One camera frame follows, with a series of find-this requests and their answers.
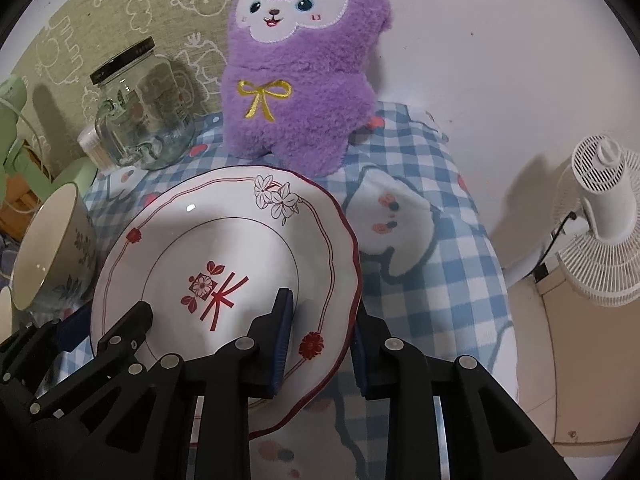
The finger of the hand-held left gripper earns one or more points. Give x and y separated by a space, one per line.
75 330
127 325

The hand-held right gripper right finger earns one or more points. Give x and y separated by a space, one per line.
358 360

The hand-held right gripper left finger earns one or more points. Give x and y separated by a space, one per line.
279 345

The cream floral ceramic bowl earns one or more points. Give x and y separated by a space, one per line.
50 240

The white plate with red pattern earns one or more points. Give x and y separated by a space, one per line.
225 240

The blue checkered tablecloth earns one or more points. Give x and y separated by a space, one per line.
440 270

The green desk fan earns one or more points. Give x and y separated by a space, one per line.
75 176

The cotton swab container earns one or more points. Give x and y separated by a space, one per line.
92 149

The glass jar with black lid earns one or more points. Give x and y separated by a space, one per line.
150 110

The purple plush bunny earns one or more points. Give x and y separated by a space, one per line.
300 90

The white standing fan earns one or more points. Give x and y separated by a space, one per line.
605 210

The green printed mat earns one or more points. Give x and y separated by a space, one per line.
125 5

